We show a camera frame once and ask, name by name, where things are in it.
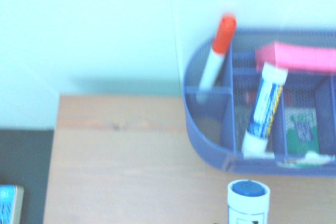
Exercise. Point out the wooden desk with black frame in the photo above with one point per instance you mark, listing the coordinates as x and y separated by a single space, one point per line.
131 169

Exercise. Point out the purple mesh desk organizer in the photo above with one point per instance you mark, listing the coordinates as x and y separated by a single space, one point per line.
210 153

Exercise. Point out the pink sticky note pad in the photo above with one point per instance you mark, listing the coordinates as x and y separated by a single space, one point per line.
296 57

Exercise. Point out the blue whiteboard marker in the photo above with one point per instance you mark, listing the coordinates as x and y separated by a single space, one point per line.
248 203

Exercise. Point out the dark low side table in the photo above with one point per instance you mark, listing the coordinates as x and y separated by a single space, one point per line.
26 155

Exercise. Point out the blue white glue stick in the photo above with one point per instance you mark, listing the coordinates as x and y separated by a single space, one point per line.
265 103

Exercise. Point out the blue box on floor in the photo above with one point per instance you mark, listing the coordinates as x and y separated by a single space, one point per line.
9 203

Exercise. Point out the orange capped white marker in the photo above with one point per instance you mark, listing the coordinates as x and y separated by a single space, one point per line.
218 51

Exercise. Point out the green small box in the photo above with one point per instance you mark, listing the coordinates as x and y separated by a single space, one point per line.
302 132

